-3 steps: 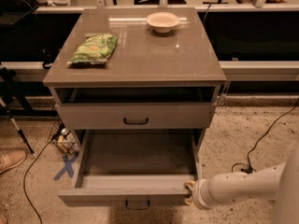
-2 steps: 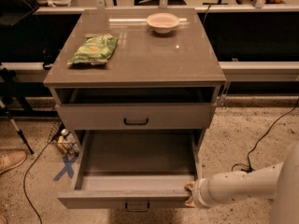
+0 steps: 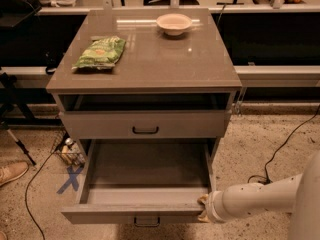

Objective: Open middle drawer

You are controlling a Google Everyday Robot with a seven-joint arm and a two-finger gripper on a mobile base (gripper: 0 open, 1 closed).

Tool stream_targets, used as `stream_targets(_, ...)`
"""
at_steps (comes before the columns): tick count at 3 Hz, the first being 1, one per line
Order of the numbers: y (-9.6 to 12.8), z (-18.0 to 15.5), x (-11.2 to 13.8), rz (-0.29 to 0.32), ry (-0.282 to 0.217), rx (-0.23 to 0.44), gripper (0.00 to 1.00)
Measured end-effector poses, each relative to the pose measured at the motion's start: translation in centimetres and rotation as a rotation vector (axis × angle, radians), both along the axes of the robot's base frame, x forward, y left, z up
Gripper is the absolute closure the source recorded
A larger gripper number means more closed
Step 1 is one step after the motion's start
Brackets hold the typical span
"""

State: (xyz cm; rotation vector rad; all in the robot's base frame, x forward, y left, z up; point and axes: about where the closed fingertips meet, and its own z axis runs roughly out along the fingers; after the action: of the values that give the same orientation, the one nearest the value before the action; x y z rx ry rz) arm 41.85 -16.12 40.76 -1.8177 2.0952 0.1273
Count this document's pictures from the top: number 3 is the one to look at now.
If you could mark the grey drawer cabinet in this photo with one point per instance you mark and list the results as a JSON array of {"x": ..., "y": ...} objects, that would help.
[{"x": 156, "y": 72}]

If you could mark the white bowl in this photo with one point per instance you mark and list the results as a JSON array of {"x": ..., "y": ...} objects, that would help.
[{"x": 174, "y": 24}]

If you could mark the tan shoe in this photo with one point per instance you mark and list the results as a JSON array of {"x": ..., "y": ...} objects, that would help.
[{"x": 12, "y": 172}]

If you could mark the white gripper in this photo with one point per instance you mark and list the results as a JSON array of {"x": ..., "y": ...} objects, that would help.
[{"x": 213, "y": 205}]

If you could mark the wire basket with bottles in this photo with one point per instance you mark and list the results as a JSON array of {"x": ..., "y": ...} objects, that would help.
[{"x": 65, "y": 148}]

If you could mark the green chip bag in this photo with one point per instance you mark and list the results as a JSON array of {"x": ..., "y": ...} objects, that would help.
[{"x": 101, "y": 54}]

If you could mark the grey drawer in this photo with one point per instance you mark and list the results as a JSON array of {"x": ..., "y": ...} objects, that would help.
[
  {"x": 144, "y": 182},
  {"x": 138, "y": 125}
]

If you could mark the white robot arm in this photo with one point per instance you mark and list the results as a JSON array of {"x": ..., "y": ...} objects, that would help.
[{"x": 298, "y": 195}]

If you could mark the black tripod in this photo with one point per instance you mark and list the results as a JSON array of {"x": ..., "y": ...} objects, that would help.
[{"x": 7, "y": 82}]

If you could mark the blue tape cross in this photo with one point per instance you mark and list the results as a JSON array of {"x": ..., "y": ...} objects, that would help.
[{"x": 72, "y": 181}]

